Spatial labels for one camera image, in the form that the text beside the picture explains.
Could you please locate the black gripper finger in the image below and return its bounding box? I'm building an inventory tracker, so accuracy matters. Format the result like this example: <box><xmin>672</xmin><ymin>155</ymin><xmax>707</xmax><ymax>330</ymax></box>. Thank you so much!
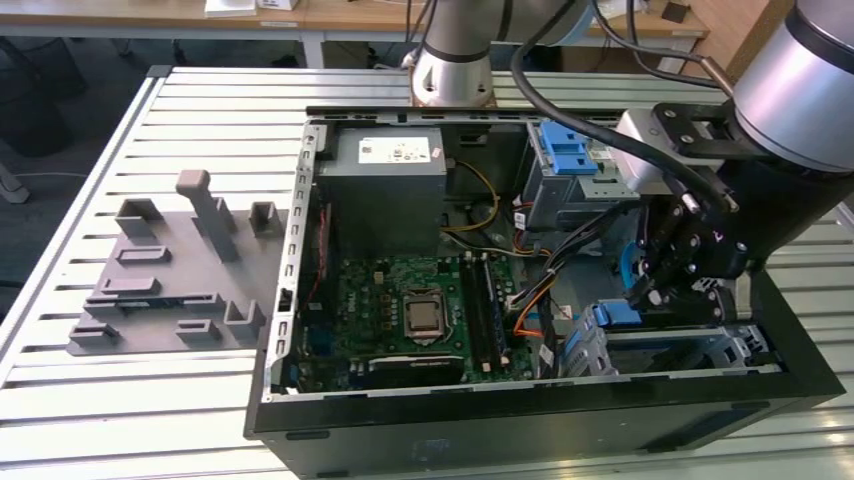
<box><xmin>643</xmin><ymin>262</ymin><xmax>726</xmax><ymax>315</ymax></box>
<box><xmin>629</xmin><ymin>197</ymin><xmax>699</xmax><ymax>301</ymax></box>

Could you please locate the blue data wire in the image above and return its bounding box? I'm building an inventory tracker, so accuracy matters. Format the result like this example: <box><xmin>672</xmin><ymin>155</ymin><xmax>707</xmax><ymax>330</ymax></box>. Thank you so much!
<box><xmin>617</xmin><ymin>239</ymin><xmax>652</xmax><ymax>301</ymax></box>

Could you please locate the hard disk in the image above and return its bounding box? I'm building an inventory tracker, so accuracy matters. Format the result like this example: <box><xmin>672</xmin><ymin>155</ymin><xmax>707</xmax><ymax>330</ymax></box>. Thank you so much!
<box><xmin>595</xmin><ymin>298</ymin><xmax>668</xmax><ymax>329</ymax></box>

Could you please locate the grey disk bay cage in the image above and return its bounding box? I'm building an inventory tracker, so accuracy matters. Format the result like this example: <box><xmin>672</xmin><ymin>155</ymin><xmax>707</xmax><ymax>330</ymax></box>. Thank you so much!
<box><xmin>561</xmin><ymin>299</ymin><xmax>770</xmax><ymax>377</ymax></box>

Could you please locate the grey optical drive cage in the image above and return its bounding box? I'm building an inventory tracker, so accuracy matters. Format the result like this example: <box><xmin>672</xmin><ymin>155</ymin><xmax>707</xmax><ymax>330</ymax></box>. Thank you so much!
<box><xmin>523</xmin><ymin>118</ymin><xmax>652</xmax><ymax>232</ymax></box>

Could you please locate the blue plastic latch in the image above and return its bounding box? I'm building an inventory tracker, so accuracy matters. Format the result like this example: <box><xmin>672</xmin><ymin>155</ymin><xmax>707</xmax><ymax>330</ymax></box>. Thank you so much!
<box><xmin>539</xmin><ymin>121</ymin><xmax>600</xmax><ymax>176</ymax></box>

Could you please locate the installed RAM stick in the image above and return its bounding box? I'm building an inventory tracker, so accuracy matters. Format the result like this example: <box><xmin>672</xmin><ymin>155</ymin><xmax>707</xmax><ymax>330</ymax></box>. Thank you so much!
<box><xmin>480</xmin><ymin>255</ymin><xmax>515</xmax><ymax>365</ymax></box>

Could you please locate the black PC case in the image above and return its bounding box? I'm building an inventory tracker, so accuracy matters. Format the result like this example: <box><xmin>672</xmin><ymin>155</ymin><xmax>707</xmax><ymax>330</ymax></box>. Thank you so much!
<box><xmin>242</xmin><ymin>104</ymin><xmax>848</xmax><ymax>480</ymax></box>

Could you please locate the CPU socket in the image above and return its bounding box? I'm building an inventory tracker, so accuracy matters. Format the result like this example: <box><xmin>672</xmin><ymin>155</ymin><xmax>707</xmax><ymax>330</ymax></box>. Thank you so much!
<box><xmin>397</xmin><ymin>287</ymin><xmax>449</xmax><ymax>347</ymax></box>

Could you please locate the wooden cabinet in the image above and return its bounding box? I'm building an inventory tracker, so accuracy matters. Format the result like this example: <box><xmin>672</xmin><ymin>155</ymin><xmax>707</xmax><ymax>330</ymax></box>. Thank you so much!
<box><xmin>683</xmin><ymin>0</ymin><xmax>799</xmax><ymax>94</ymax></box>

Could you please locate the silver CPU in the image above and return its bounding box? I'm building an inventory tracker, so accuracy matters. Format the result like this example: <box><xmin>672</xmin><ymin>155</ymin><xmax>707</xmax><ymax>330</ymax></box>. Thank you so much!
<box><xmin>404</xmin><ymin>301</ymin><xmax>443</xmax><ymax>335</ymax></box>

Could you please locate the grey power supply unit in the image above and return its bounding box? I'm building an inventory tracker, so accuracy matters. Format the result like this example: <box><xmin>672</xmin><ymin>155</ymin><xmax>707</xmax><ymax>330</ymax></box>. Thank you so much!
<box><xmin>312</xmin><ymin>125</ymin><xmax>447</xmax><ymax>257</ymax></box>

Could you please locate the small black desk object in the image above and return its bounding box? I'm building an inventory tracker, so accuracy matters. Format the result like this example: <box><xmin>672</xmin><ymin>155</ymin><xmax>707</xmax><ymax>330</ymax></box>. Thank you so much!
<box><xmin>659</xmin><ymin>0</ymin><xmax>694</xmax><ymax>24</ymax></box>

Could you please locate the black graphics card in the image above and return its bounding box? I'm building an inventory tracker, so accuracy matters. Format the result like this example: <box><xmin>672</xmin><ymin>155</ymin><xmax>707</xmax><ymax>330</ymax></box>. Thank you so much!
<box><xmin>363</xmin><ymin>352</ymin><xmax>467</xmax><ymax>389</ymax></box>

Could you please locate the green motherboard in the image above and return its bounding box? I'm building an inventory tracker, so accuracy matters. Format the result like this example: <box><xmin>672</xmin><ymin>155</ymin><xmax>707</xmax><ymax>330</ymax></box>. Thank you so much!
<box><xmin>296</xmin><ymin>252</ymin><xmax>535</xmax><ymax>392</ymax></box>

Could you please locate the grey parts rack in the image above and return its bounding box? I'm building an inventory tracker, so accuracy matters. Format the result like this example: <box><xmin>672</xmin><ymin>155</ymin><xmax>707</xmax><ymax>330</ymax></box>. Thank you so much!
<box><xmin>65</xmin><ymin>168</ymin><xmax>293</xmax><ymax>357</ymax></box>

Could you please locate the wooden desk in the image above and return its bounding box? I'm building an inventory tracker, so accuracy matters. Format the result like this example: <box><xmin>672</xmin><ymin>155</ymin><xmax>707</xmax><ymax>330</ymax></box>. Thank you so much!
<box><xmin>0</xmin><ymin>0</ymin><xmax>712</xmax><ymax>69</ymax></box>

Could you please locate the white table leg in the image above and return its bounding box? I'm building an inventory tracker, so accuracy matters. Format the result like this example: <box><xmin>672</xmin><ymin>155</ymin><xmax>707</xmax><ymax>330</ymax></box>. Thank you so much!
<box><xmin>0</xmin><ymin>142</ymin><xmax>33</xmax><ymax>205</ymax></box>

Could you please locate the black office chair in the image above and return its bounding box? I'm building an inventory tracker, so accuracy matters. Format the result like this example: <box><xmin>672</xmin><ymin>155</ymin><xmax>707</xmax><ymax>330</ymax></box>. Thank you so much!
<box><xmin>0</xmin><ymin>37</ymin><xmax>89</xmax><ymax>159</ymax></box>

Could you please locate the black cable bundle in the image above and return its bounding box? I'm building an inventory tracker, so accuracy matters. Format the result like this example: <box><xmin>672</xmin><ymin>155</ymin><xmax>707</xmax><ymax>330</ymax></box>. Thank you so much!
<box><xmin>509</xmin><ymin>194</ymin><xmax>668</xmax><ymax>324</ymax></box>

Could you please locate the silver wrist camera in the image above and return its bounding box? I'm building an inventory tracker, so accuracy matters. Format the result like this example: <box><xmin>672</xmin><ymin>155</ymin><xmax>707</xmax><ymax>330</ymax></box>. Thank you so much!
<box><xmin>611</xmin><ymin>108</ymin><xmax>676</xmax><ymax>197</ymax></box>

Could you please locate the black camera bracket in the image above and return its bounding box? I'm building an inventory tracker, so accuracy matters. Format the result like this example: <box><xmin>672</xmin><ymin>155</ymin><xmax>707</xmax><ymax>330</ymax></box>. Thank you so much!
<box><xmin>651</xmin><ymin>101</ymin><xmax>739</xmax><ymax>162</ymax></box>

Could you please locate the yellow wire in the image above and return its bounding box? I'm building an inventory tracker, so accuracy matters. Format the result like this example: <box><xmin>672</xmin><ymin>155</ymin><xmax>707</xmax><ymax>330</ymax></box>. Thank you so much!
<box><xmin>441</xmin><ymin>159</ymin><xmax>500</xmax><ymax>233</ymax></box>

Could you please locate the thin cable brown plug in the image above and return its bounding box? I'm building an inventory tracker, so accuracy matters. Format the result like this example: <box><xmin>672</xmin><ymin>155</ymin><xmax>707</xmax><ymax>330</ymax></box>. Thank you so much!
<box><xmin>592</xmin><ymin>0</ymin><xmax>735</xmax><ymax>91</ymax></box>

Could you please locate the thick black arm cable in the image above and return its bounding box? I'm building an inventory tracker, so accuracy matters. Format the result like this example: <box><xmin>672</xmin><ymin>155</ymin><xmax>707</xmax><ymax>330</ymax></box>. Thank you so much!
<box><xmin>509</xmin><ymin>42</ymin><xmax>739</xmax><ymax>215</ymax></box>

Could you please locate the thin red wire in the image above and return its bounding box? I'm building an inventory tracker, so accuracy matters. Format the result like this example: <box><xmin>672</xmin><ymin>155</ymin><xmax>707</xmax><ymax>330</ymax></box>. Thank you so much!
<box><xmin>297</xmin><ymin>206</ymin><xmax>333</xmax><ymax>316</ymax></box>

